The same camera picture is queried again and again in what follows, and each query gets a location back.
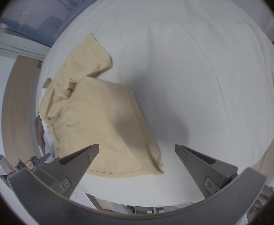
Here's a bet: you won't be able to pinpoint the pale grey garment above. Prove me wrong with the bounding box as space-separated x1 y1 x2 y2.
42 123 58 160

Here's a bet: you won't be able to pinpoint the window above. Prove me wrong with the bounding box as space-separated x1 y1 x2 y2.
0 0 93 48

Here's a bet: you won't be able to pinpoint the tan shorts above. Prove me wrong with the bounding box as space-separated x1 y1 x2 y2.
38 33 164 179

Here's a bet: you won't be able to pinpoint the brown garment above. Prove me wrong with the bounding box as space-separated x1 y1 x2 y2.
34 116 46 155

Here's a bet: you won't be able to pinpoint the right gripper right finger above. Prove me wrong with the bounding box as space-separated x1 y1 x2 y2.
175 144 239 199

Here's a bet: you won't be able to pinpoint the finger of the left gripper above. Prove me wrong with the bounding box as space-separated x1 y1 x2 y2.
36 153 51 170

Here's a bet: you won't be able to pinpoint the pale green curtain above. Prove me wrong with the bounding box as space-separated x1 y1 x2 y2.
0 30 51 62

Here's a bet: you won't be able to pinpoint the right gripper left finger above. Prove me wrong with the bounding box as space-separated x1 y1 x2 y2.
35 144 100 198

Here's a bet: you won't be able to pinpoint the bed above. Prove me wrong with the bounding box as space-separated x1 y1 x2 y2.
2 0 274 207

